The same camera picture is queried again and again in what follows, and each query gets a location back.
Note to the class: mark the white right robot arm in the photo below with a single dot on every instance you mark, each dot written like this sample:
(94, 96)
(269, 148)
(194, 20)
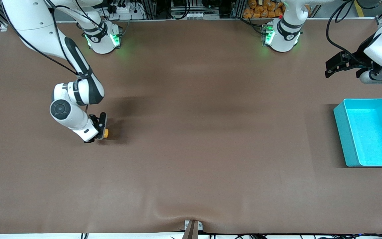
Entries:
(71, 116)

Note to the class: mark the small metal bracket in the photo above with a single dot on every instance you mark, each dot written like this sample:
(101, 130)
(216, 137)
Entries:
(186, 225)

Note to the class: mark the teal plastic bin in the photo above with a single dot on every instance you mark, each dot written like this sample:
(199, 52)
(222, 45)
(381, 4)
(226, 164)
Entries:
(370, 139)

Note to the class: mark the brown tapered bar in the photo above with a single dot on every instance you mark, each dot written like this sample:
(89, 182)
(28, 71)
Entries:
(191, 232)

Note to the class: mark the orange snack packets pile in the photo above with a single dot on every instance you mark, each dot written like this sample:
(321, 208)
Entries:
(260, 11)

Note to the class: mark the white connector block row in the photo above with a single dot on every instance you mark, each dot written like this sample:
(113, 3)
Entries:
(194, 15)

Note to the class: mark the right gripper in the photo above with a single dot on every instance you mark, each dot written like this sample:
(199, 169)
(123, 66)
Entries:
(90, 141)

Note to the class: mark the yellow beetle toy car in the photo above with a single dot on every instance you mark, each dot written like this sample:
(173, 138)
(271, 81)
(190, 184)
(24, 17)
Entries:
(106, 133)

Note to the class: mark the white power strip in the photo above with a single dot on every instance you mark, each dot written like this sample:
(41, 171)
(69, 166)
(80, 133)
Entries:
(124, 9)

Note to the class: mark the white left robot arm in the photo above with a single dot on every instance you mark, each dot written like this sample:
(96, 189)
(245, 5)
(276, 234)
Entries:
(282, 33)

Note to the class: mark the brown table mat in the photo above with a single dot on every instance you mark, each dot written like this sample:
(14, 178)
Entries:
(191, 149)

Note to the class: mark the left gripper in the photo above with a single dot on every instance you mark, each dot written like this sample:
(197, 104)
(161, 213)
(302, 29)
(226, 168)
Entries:
(354, 62)

